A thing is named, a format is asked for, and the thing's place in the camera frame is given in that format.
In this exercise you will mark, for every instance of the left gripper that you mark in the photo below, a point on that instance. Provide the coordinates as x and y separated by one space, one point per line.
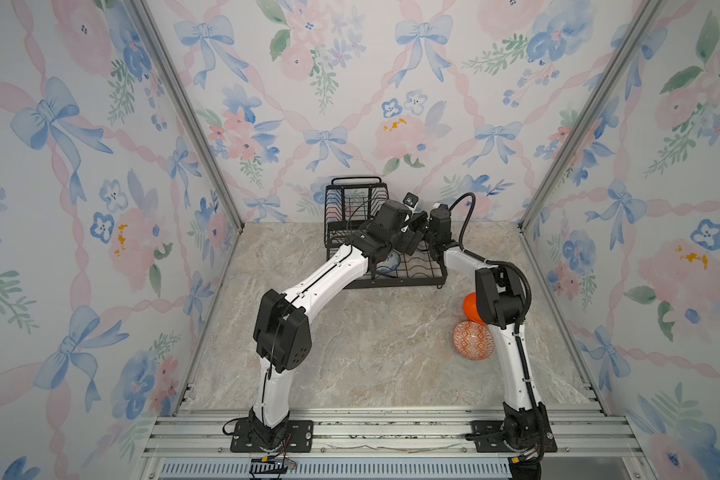
411 241

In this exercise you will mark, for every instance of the blue floral bowl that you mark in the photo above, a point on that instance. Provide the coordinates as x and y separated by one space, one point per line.
389 265

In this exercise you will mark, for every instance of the black wire dish rack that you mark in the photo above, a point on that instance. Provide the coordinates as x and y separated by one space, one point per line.
358 212

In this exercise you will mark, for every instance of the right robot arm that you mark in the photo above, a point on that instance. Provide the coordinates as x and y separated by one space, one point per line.
503 299

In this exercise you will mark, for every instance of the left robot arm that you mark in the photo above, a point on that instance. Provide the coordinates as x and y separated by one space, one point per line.
282 330

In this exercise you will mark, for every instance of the orange bowl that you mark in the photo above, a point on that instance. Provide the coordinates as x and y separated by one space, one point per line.
469 306

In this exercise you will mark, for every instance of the red patterned bowl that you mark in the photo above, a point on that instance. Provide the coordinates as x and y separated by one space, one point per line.
473 340

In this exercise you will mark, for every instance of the right corner aluminium profile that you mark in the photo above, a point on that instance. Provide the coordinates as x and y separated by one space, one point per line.
635 34

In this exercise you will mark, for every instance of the corner aluminium profile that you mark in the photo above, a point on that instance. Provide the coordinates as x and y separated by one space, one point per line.
635 34
155 45

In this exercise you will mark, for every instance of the left corner aluminium profile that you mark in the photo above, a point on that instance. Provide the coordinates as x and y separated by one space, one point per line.
155 45

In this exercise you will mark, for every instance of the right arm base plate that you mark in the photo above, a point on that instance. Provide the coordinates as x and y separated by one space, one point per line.
486 435

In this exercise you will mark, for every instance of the aluminium mounting rail frame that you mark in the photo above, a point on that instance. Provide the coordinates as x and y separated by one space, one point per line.
396 443

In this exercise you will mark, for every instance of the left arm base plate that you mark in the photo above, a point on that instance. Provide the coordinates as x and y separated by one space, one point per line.
252 436

